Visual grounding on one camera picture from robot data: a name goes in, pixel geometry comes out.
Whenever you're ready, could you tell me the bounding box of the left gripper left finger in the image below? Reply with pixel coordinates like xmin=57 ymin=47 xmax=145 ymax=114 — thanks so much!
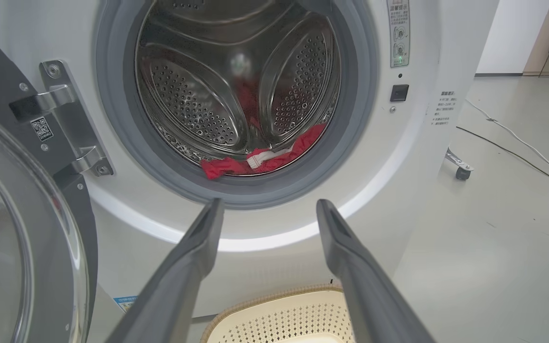
xmin=105 ymin=198 xmax=225 ymax=343

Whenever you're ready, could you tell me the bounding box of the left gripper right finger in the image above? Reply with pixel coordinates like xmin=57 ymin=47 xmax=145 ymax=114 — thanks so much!
xmin=316 ymin=199 xmax=436 ymax=343

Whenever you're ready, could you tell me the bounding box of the red and white garment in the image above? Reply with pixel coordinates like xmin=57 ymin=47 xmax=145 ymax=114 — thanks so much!
xmin=200 ymin=81 xmax=327 ymax=181

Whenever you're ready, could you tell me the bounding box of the cream plastic laundry basket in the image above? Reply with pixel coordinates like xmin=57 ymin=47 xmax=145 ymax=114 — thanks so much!
xmin=201 ymin=284 xmax=356 ymax=343

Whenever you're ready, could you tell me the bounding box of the white washing machine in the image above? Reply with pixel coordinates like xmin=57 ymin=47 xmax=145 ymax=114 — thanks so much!
xmin=0 ymin=0 xmax=500 ymax=329

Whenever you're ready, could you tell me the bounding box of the metal washing machine door hinge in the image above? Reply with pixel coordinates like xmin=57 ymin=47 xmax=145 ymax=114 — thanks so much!
xmin=9 ymin=60 xmax=114 ymax=178

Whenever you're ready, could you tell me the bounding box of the blue energy label sticker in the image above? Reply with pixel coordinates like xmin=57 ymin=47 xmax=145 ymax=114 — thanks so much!
xmin=114 ymin=295 xmax=138 ymax=313

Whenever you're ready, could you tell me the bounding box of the metal leg with caster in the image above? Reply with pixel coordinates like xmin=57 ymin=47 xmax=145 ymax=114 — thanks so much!
xmin=445 ymin=148 xmax=474 ymax=181

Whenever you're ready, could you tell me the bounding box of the printed text label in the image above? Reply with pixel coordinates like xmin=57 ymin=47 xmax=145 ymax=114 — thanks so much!
xmin=431 ymin=91 xmax=457 ymax=127

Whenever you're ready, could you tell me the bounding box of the white QR code sticker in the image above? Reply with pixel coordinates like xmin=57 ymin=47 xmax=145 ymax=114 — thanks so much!
xmin=30 ymin=117 xmax=54 ymax=142

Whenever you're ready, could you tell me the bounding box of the grey warning instruction sticker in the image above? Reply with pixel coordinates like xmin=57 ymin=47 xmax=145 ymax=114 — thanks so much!
xmin=387 ymin=0 xmax=411 ymax=68

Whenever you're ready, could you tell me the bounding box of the black floor cable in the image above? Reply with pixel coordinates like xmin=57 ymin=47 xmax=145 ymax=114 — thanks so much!
xmin=456 ymin=125 xmax=549 ymax=192

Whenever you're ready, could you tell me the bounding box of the white floor cable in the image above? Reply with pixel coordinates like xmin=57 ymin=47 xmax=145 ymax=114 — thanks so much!
xmin=465 ymin=98 xmax=549 ymax=179

